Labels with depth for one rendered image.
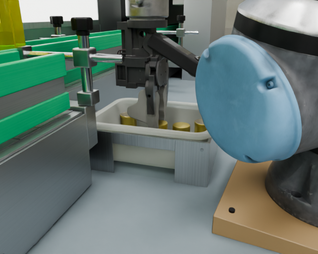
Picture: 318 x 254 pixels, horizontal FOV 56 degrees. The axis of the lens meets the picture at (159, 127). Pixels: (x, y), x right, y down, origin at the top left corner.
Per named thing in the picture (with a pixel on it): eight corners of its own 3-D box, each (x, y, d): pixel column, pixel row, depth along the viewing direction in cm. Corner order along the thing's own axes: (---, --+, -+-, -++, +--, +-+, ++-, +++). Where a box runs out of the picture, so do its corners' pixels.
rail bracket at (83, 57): (35, 96, 50) (23, 16, 45) (128, 104, 45) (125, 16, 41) (23, 100, 47) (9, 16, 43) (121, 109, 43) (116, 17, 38)
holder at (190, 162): (101, 132, 71) (99, 100, 68) (218, 145, 63) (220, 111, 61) (59, 165, 55) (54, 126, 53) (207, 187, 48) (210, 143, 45)
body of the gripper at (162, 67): (131, 81, 61) (128, 19, 57) (171, 83, 59) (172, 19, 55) (115, 89, 54) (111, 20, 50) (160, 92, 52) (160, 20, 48)
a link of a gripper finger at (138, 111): (129, 133, 59) (131, 87, 57) (158, 137, 57) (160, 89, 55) (123, 137, 56) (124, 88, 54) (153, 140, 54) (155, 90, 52)
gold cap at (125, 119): (124, 111, 65) (125, 129, 67) (117, 115, 62) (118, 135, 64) (139, 112, 64) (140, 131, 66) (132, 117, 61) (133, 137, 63)
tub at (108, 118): (122, 132, 69) (120, 96, 66) (219, 143, 63) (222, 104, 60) (84, 167, 54) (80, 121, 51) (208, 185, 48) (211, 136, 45)
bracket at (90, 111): (51, 135, 52) (45, 96, 49) (100, 141, 49) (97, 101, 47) (37, 143, 49) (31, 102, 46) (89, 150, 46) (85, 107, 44)
